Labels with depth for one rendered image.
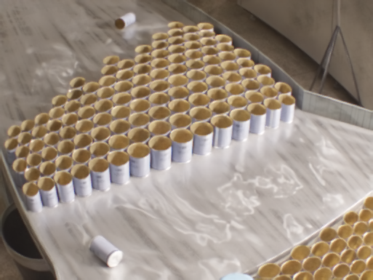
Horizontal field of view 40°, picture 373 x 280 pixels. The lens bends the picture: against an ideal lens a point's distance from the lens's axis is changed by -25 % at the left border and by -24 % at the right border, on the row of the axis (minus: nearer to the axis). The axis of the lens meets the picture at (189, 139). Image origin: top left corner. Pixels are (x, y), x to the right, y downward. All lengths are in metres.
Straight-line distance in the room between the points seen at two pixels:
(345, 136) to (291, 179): 0.36
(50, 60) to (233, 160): 0.97
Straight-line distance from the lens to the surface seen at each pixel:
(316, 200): 1.92
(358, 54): 4.05
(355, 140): 2.23
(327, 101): 2.24
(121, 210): 1.83
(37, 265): 2.33
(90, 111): 2.10
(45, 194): 1.80
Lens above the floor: 2.39
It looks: 39 degrees down
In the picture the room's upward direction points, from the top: 4 degrees clockwise
